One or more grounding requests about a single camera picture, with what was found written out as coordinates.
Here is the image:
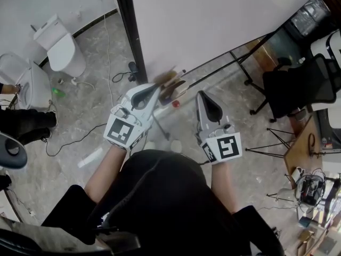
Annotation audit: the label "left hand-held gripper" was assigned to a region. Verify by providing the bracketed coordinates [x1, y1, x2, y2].
[103, 83, 161, 152]

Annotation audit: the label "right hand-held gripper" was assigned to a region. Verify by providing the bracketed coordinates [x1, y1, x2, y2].
[195, 90, 243, 165]

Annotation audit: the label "wooden whiteboard eraser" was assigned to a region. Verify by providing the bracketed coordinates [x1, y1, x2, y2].
[154, 67, 187, 103]

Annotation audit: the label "person's left forearm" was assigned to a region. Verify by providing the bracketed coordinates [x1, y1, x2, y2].
[84, 143, 129, 203]

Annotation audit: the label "person's right forearm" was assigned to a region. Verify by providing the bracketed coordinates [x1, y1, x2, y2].
[209, 159, 241, 215]

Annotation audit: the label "white paper strip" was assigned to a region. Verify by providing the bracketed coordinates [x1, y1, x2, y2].
[77, 147, 103, 169]

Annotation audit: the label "green plastic bottle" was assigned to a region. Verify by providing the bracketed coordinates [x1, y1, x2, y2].
[51, 87, 66, 99]

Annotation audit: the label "black mesh office chair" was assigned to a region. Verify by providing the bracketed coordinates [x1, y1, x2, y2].
[249, 53, 337, 124]

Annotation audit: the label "white toilet closed lid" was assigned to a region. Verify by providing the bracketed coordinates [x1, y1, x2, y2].
[33, 13, 87, 78]

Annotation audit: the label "wooden side table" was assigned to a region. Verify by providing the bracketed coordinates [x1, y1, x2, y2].
[282, 115, 324, 176]

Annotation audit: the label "person's black clothing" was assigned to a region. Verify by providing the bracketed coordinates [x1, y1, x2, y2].
[41, 149, 283, 256]

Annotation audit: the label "white toilet open lid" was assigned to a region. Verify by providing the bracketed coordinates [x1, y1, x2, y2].
[0, 51, 53, 112]

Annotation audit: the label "white and black chair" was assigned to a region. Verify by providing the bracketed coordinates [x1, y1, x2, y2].
[306, 28, 341, 112]

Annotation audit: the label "plastic wrapped dark crate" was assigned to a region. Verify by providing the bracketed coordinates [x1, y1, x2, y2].
[289, 0, 331, 38]

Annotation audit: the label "grey blue oval device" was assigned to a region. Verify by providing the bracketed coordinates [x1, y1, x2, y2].
[0, 131, 28, 169]

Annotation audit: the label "black chair with armrest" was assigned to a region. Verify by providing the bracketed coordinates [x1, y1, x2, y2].
[0, 218, 141, 256]

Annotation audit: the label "black webcam with cable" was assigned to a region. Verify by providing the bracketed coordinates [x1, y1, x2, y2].
[111, 61, 139, 84]

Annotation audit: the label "white cable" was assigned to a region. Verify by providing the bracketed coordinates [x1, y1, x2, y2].
[102, 13, 115, 102]

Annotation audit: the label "black wire table legs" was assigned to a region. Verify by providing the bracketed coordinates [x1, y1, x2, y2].
[245, 127, 296, 159]

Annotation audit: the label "black cable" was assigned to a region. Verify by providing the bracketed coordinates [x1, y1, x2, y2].
[44, 123, 108, 157]

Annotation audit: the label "tangle of electronics and wires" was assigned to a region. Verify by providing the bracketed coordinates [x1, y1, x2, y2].
[293, 168, 328, 213]

